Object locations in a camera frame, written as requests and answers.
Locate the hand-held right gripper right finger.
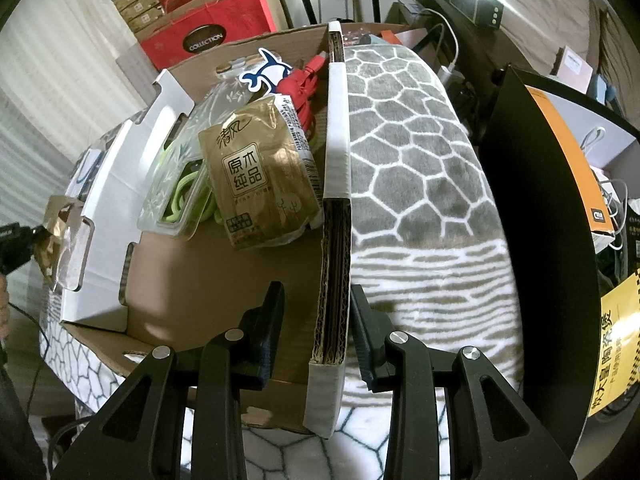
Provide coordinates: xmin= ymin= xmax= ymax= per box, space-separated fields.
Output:
xmin=350 ymin=285 xmax=576 ymax=480

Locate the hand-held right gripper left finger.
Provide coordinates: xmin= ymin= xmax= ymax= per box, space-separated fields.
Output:
xmin=50 ymin=281 xmax=286 ymax=480

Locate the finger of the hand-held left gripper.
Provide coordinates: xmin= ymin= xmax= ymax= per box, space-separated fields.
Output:
xmin=0 ymin=224 xmax=51 ymax=275

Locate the gold snack packet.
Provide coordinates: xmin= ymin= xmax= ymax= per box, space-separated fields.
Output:
xmin=32 ymin=195 xmax=96 ymax=291

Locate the large cardboard box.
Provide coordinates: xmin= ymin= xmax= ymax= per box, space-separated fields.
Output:
xmin=59 ymin=20 xmax=356 ymax=436

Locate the green cable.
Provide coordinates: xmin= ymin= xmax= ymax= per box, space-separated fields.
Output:
xmin=157 ymin=142 xmax=223 ymax=226

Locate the brown tissue pack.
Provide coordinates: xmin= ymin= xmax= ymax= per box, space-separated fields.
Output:
xmin=197 ymin=95 xmax=326 ymax=251

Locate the clear plastic pouch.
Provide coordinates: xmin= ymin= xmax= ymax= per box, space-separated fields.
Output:
xmin=137 ymin=77 xmax=251 ymax=238

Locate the red cable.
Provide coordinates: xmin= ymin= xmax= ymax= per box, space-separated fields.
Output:
xmin=275 ymin=52 xmax=331 ymax=131

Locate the blue whale tag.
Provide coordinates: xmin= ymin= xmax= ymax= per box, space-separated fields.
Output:
xmin=239 ymin=47 xmax=288 ymax=92

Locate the grey patterned blanket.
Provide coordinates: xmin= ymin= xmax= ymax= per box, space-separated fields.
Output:
xmin=40 ymin=45 xmax=526 ymax=480

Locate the white curtain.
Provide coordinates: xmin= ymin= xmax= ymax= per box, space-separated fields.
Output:
xmin=0 ymin=0 xmax=161 ymax=281

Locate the black and orange box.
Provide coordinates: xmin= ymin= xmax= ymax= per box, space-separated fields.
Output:
xmin=480 ymin=65 xmax=613 ymax=461

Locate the yellow black striped box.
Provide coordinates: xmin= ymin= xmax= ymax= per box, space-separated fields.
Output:
xmin=587 ymin=267 xmax=640 ymax=418

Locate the stack of tan boxes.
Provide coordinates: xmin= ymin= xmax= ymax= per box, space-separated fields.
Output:
xmin=112 ymin=0 xmax=166 ymax=33

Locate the dark green printed box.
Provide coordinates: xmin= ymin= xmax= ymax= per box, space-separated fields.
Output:
xmin=622 ymin=205 xmax=640 ymax=281

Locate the pink box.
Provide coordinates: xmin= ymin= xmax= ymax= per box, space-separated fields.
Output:
xmin=552 ymin=46 xmax=596 ymax=93

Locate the black device with lit panel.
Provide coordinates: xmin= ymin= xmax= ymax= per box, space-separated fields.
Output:
xmin=450 ymin=0 xmax=503 ymax=28

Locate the beige bedding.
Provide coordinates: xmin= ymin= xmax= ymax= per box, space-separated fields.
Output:
xmin=480 ymin=0 xmax=640 ymax=126

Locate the black cable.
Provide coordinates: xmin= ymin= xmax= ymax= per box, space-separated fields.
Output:
xmin=5 ymin=300 xmax=83 ymax=466

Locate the white cable bundle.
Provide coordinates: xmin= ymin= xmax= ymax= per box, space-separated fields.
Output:
xmin=580 ymin=127 xmax=631 ymax=251

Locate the white charger cable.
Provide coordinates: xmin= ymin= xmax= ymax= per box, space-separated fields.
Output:
xmin=425 ymin=10 xmax=460 ymax=77

